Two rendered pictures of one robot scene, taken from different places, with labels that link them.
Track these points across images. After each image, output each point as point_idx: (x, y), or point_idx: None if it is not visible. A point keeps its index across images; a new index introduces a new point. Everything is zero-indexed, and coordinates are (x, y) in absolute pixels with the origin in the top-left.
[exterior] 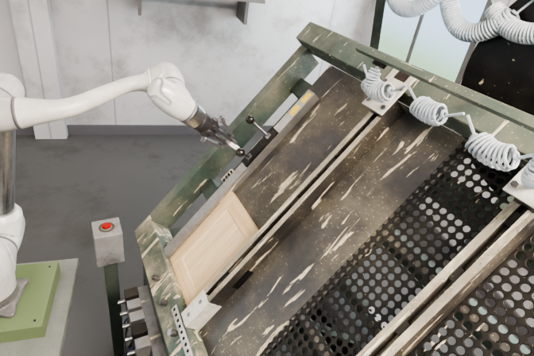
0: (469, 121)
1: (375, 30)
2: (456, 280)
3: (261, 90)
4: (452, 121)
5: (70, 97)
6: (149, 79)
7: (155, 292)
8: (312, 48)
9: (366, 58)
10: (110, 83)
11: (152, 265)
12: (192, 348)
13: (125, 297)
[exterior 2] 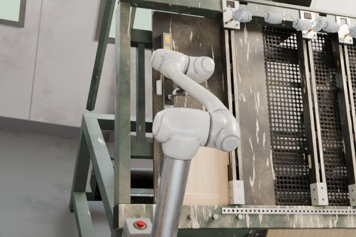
0: (292, 16)
1: None
2: (311, 76)
3: (121, 49)
4: (264, 19)
5: (211, 94)
6: (183, 64)
7: (197, 224)
8: (144, 1)
9: (199, 0)
10: (187, 78)
11: None
12: (254, 207)
13: None
